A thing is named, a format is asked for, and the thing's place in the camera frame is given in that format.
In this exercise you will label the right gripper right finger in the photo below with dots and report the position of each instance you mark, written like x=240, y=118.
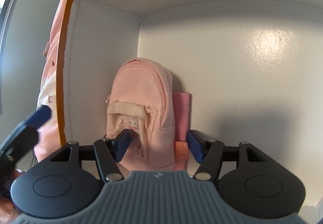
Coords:
x=208, y=154

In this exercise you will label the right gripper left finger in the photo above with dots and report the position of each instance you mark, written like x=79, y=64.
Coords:
x=108, y=153

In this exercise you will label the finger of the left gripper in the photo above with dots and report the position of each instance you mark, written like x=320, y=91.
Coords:
x=39, y=117

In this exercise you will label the pink mini backpack pouch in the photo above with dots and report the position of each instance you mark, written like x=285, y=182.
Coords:
x=141, y=101

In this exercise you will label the person's left hand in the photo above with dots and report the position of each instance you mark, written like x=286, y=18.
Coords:
x=8, y=212

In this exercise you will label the pink patterned bedsheet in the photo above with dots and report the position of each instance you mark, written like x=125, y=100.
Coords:
x=49, y=140

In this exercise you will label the orange dotted tag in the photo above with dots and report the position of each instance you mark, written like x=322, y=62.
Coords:
x=181, y=150

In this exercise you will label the pink card booklet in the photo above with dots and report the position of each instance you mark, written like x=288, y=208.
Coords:
x=181, y=103

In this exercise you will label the orange cardboard box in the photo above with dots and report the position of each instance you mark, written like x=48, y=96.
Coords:
x=252, y=67

